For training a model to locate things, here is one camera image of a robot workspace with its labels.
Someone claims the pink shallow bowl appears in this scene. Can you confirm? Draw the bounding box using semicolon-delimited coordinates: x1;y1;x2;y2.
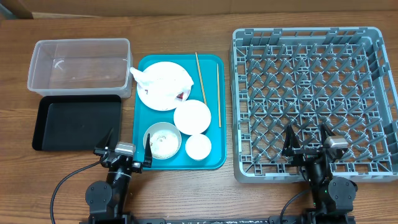
174;100;211;135

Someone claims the grey dishwasher rack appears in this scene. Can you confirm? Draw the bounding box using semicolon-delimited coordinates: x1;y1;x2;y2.
230;27;397;183

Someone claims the large white plate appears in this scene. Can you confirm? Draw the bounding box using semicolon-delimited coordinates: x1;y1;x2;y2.
130;62;194;111

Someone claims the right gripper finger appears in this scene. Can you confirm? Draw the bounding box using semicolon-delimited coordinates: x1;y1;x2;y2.
320;123;335;146
282;125;300;156

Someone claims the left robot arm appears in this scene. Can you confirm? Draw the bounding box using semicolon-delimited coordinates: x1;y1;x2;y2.
85;129;152;224

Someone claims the black plastic tray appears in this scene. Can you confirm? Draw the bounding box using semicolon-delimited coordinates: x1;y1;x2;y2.
32;95;122;151

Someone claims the white napkin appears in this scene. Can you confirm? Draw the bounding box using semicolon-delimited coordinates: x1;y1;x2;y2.
130;67;193;100

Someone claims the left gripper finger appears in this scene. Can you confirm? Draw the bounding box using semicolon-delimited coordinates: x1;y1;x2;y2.
95;128;114;151
143;133;153;168

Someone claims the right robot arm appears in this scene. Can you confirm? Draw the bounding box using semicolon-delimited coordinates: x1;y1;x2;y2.
279;124;358;224

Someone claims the teal serving tray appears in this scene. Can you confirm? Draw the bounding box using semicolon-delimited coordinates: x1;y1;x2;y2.
132;54;227;170

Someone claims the small white cup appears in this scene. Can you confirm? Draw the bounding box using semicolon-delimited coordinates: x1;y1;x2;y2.
185;134;211;161

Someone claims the clear plastic waste bin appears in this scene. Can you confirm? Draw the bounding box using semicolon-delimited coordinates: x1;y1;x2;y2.
27;38;133;98

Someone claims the wooden chopstick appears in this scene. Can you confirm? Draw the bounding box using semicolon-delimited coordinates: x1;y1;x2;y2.
216;63;221;128
195;52;207;105

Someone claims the red snack wrapper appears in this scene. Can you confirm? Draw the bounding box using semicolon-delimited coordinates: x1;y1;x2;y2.
176;92;184;101

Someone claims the grey bowl with rice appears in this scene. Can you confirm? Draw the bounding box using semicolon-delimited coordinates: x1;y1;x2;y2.
143;122;182;160

